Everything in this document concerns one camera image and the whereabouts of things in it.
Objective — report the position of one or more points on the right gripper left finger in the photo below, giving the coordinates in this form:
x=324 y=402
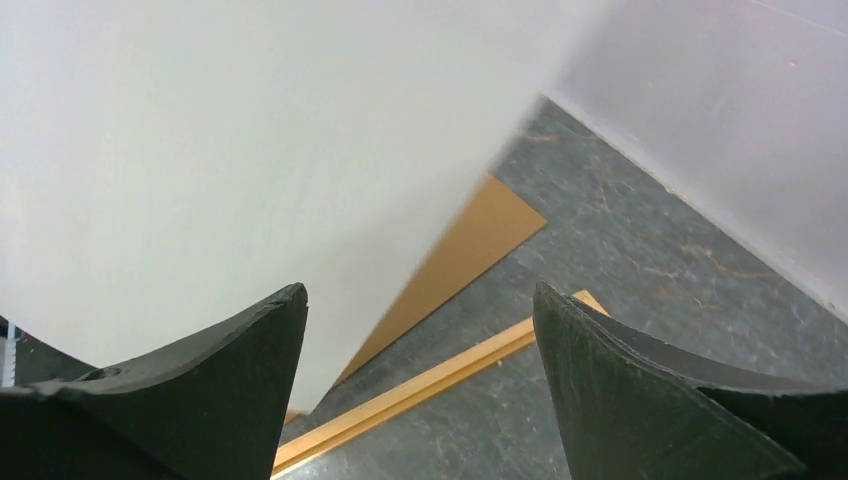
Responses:
x=208 y=406

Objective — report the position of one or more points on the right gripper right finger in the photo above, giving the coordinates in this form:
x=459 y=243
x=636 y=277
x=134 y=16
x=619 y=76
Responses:
x=631 y=406

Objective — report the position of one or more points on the wooden picture frame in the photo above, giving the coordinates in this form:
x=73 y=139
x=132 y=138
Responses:
x=402 y=398

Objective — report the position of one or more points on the brown frame backing board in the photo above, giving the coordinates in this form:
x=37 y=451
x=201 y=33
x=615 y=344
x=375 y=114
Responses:
x=494 y=222

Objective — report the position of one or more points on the window plant photo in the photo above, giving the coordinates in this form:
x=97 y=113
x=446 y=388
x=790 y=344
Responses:
x=167 y=164

